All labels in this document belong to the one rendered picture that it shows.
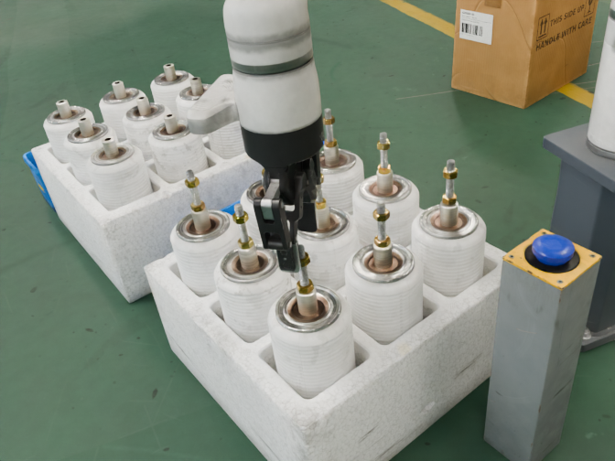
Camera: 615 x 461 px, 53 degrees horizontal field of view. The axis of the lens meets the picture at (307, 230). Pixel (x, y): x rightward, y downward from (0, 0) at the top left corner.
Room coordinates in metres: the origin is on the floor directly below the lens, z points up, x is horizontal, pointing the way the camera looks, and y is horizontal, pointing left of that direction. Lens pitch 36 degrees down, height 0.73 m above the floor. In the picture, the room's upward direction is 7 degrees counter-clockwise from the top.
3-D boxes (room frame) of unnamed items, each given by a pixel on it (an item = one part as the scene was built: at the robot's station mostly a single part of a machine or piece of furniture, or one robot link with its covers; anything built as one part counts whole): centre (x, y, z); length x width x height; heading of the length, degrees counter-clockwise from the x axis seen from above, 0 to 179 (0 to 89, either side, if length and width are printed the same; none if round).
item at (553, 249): (0.47, -0.24, 0.32); 0.04 x 0.04 x 0.02
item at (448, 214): (0.64, -0.18, 0.26); 0.02 x 0.02 x 0.03
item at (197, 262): (0.71, 0.14, 0.16); 0.10 x 0.10 x 0.18
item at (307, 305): (0.51, 0.01, 0.26); 0.02 x 0.02 x 0.03
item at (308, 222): (0.54, 0.00, 0.36); 0.02 x 0.01 x 0.04; 71
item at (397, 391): (0.67, -0.02, 0.09); 0.39 x 0.39 x 0.18; 34
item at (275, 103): (0.52, 0.03, 0.52); 0.11 x 0.09 x 0.06; 71
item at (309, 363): (0.51, 0.01, 0.16); 0.10 x 0.10 x 0.18
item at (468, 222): (0.64, -0.18, 0.25); 0.08 x 0.08 x 0.01
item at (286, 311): (0.51, 0.01, 0.25); 0.08 x 0.08 x 0.01
